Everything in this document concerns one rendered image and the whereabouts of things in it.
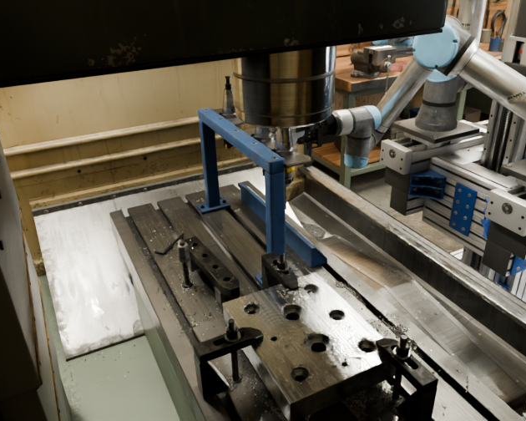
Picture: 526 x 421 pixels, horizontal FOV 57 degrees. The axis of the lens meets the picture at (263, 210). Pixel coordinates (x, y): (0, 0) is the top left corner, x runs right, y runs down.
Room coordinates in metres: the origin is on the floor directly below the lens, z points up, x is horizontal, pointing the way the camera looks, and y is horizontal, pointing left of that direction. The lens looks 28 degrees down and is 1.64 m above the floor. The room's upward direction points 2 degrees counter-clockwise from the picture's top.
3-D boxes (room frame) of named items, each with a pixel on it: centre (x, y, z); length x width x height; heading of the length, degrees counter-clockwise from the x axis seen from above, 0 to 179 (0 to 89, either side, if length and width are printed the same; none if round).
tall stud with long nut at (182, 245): (0.99, 0.20, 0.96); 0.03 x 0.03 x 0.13
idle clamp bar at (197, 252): (1.00, 0.14, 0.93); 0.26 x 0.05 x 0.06; 31
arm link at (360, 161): (1.47, -0.31, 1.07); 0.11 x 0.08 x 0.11; 153
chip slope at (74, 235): (1.36, 0.24, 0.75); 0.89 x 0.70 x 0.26; 116
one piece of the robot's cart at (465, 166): (1.56, -0.82, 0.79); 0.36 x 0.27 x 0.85; 26
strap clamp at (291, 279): (0.90, -0.04, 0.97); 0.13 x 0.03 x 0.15; 26
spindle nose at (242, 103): (0.77, -0.04, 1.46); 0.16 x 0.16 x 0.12
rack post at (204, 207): (1.41, 0.16, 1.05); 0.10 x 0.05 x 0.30; 116
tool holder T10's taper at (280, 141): (1.09, -0.06, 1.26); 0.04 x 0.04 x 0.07
